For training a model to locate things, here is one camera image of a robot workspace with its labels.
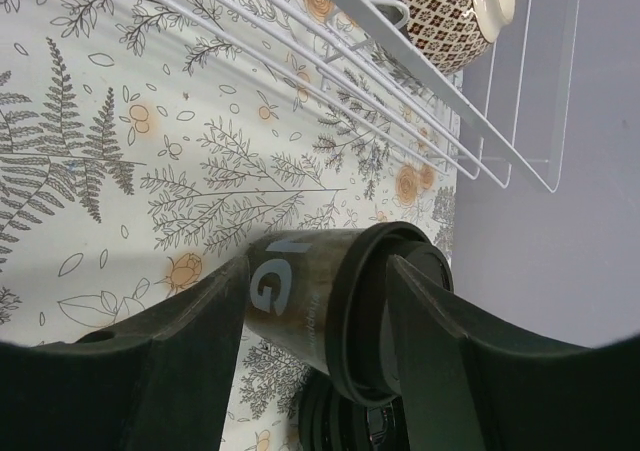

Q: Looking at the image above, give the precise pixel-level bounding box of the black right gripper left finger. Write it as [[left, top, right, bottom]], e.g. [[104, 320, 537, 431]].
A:
[[1, 258, 250, 450]]

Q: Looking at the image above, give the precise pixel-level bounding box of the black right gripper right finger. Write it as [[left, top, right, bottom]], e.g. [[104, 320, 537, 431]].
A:
[[387, 256, 639, 450]]

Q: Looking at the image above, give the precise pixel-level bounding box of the black plastic cup lid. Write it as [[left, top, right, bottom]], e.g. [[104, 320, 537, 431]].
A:
[[325, 221, 454, 407]]

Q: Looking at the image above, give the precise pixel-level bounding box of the black printed coffee cup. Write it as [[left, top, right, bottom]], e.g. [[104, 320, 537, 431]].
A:
[[245, 228, 362, 373]]

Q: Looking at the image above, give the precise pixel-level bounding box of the stack of black lids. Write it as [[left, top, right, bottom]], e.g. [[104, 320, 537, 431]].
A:
[[298, 372, 410, 451]]

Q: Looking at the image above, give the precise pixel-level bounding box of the floral patterned table mat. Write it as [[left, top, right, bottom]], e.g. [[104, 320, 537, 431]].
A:
[[0, 0, 459, 451]]

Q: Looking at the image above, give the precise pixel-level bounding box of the patterned ceramic bowl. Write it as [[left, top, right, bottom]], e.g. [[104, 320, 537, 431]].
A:
[[403, 0, 516, 75]]

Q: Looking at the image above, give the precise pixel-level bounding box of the white wire dish rack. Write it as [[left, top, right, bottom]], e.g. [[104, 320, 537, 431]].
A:
[[154, 0, 580, 193]]

